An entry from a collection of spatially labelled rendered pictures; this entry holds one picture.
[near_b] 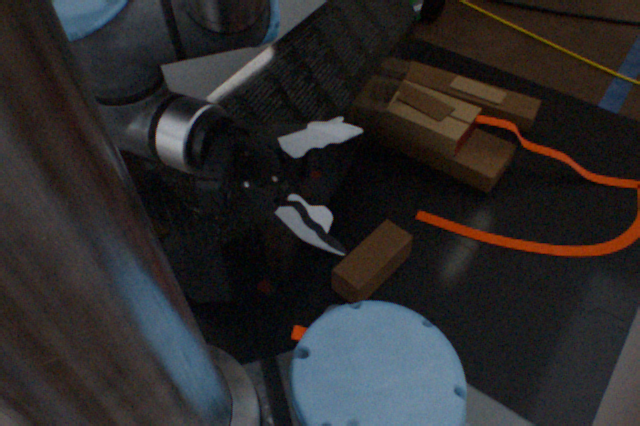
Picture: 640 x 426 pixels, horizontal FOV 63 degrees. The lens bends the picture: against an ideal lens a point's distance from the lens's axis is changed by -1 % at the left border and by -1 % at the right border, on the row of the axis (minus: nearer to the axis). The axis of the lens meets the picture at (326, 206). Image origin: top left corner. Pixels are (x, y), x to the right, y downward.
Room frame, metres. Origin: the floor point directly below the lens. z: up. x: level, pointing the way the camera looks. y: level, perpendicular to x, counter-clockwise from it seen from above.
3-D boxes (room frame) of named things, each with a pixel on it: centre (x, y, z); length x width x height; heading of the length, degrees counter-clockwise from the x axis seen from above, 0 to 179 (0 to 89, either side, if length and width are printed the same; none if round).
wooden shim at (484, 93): (2.04, -0.71, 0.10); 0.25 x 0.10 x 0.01; 57
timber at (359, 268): (1.07, -0.16, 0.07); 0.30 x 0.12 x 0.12; 138
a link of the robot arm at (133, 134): (0.53, 0.24, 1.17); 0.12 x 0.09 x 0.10; 62
